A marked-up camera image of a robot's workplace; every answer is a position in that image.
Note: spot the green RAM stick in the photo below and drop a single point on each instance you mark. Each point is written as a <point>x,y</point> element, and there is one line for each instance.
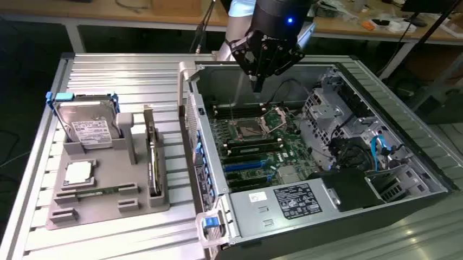
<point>95,191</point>

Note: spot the black open PC case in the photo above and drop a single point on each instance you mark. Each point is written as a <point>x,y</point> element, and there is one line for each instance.
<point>398,113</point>

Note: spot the hard disk with blue carrier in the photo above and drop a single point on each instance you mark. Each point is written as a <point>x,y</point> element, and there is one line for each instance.
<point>87,122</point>

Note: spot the silver CPU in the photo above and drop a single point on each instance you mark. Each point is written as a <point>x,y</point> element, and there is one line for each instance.
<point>79,172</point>

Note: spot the wooden workbench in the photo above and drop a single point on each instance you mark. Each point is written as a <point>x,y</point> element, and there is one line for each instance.
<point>343,27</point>
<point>89,10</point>

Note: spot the green motherboard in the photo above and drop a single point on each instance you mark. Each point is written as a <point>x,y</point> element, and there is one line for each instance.
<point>290,151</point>

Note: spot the grey power supply unit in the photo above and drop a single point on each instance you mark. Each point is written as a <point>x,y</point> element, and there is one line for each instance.
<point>260,205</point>

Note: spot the CPU socket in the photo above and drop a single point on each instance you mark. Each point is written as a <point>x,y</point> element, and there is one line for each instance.
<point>247,128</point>

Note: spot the installed RAM stick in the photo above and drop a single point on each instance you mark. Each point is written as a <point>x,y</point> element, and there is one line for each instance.
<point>250,149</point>

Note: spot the metal socket cover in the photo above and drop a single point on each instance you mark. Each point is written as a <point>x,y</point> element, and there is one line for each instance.
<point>276,119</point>

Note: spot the small orange item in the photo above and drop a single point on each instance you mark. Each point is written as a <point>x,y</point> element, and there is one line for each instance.
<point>367,25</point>

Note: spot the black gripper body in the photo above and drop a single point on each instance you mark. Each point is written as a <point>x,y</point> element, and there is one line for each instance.
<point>278,19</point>

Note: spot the black monitor stand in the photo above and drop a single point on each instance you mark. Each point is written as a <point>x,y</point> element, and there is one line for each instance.
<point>415,19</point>

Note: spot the metal disk bay cage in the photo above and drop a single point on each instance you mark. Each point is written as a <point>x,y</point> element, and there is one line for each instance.
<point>336,119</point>

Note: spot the black slanted pole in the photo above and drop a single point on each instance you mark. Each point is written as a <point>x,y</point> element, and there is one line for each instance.
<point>435,27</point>

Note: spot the silver chipset heatsink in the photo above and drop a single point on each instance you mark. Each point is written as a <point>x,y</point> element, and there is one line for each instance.
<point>291,174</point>

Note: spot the black fan shroud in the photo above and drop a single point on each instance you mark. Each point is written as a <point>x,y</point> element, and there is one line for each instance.
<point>348,189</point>

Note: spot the grey parts rack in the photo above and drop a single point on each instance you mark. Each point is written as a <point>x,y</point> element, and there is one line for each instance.
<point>115,173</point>

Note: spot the Nvidia graphics card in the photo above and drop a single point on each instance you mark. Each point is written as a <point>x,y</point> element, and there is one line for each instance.
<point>153,151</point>

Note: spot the blue case latch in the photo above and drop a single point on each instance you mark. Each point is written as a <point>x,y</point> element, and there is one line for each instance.
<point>209,222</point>

